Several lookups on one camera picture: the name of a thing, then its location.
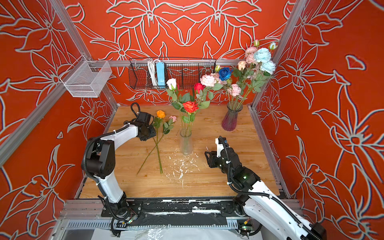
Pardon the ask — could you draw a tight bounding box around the small pink rose stem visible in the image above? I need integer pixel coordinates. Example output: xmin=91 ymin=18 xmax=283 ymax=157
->
xmin=137 ymin=116 xmax=177 ymax=174

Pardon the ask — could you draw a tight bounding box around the purple glass fluted vase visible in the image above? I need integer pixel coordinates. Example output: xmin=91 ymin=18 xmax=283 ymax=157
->
xmin=222 ymin=103 xmax=243 ymax=132

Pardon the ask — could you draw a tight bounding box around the clear glass cylinder vase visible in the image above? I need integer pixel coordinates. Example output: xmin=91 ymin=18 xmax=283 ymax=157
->
xmin=180 ymin=129 xmax=193 ymax=155

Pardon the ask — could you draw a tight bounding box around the bright red rose stem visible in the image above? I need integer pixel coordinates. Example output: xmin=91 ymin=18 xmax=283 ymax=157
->
xmin=181 ymin=102 xmax=199 ymax=137

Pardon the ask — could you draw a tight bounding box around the white rose stem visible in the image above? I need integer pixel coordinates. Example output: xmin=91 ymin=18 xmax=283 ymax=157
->
xmin=166 ymin=79 xmax=190 ymax=137

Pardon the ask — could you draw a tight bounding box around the pink peony flower stem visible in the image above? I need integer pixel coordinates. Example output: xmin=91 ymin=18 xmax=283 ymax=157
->
xmin=218 ymin=78 xmax=242 ymax=111

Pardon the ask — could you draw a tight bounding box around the green flower stem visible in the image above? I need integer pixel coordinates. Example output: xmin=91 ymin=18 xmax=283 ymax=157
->
xmin=241 ymin=40 xmax=260 ymax=103

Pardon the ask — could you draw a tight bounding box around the dark blue rose stem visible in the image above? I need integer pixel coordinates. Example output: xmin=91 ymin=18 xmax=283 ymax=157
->
xmin=217 ymin=66 xmax=238 ymax=110

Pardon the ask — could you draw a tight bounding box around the cream rose flower stem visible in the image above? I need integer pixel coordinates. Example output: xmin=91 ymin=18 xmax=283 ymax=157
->
xmin=233 ymin=61 xmax=247 ymax=90

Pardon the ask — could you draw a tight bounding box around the light blue peony stem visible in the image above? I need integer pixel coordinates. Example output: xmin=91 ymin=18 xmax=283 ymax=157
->
xmin=240 ymin=42 xmax=277 ymax=105

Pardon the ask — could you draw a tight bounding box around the large pink peony stem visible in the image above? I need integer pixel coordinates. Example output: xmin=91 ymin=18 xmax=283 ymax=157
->
xmin=198 ymin=72 xmax=222 ymax=100

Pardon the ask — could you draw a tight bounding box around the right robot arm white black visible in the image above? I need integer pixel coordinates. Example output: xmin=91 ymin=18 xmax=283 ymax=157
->
xmin=205 ymin=137 xmax=327 ymax=240

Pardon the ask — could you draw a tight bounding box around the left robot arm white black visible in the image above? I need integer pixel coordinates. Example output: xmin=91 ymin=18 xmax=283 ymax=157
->
xmin=81 ymin=103 xmax=156 ymax=221

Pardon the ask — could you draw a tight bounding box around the light blue box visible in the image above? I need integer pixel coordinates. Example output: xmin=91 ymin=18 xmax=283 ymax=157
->
xmin=156 ymin=62 xmax=166 ymax=88

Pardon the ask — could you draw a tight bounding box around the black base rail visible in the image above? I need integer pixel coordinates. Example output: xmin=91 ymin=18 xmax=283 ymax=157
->
xmin=114 ymin=197 xmax=260 ymax=231

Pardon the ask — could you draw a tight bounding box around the white cable bundle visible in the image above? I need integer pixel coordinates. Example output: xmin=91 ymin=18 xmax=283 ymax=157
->
xmin=146 ymin=59 xmax=160 ymax=88

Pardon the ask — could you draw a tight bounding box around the black wire wall basket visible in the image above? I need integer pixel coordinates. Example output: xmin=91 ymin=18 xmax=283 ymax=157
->
xmin=129 ymin=57 xmax=217 ymax=90

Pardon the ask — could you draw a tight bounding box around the white mesh wall basket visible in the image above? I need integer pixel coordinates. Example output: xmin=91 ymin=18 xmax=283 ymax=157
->
xmin=60 ymin=60 xmax=112 ymax=98

